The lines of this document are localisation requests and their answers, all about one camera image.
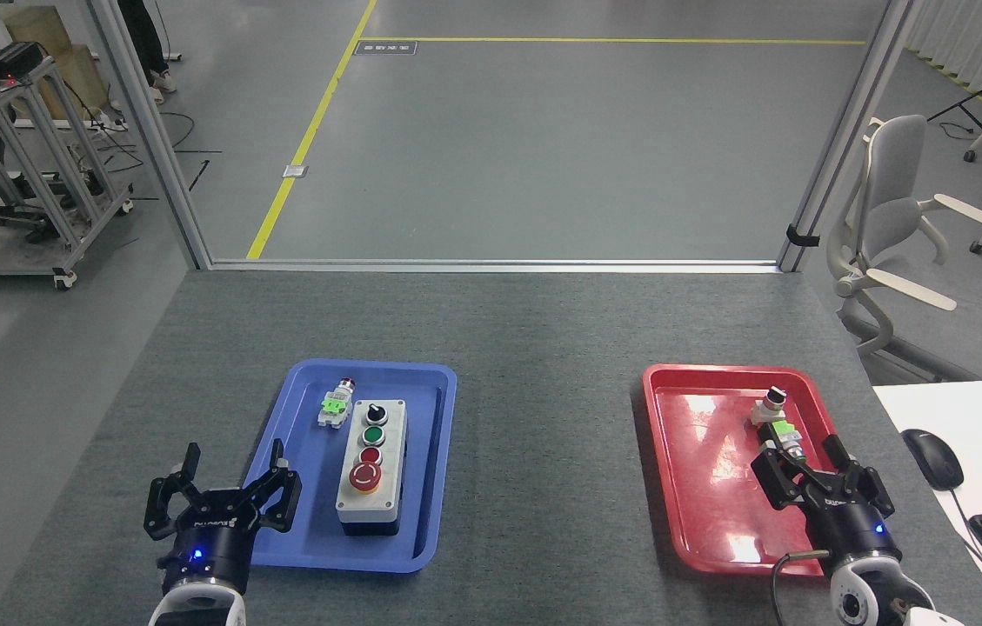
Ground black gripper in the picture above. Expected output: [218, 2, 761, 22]
[144, 438, 303, 594]
[750, 433, 904, 571]

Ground grey control box with buttons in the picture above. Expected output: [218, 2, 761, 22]
[335, 399, 410, 537]

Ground cardboard box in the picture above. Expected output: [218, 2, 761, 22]
[0, 5, 110, 124]

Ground blue plastic tray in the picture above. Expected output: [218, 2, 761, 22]
[222, 359, 458, 576]

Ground black computer mouse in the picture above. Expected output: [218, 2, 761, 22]
[901, 428, 965, 492]

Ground red plastic tray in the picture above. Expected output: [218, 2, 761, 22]
[641, 363, 850, 577]

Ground grey office chair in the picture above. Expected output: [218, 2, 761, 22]
[827, 114, 982, 383]

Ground person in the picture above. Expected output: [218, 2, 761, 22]
[112, 0, 179, 109]

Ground white curtain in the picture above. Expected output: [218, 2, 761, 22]
[903, 0, 982, 133]

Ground green-block metal switch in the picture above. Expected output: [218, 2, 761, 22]
[764, 421, 808, 463]

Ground black-knob selector switch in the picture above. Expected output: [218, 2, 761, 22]
[750, 388, 790, 428]

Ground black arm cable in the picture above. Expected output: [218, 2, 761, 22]
[770, 549, 832, 626]

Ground red-headed push button switch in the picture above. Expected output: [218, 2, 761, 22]
[317, 377, 359, 431]

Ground silver aluminium post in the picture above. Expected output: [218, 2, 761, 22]
[88, 0, 214, 271]
[776, 0, 919, 273]

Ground silver aluminium rail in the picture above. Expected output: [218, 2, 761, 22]
[209, 257, 784, 275]

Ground black floor cables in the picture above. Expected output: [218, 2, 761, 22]
[96, 108, 224, 194]

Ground aluminium frame cart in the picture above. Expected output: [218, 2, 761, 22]
[0, 42, 136, 291]

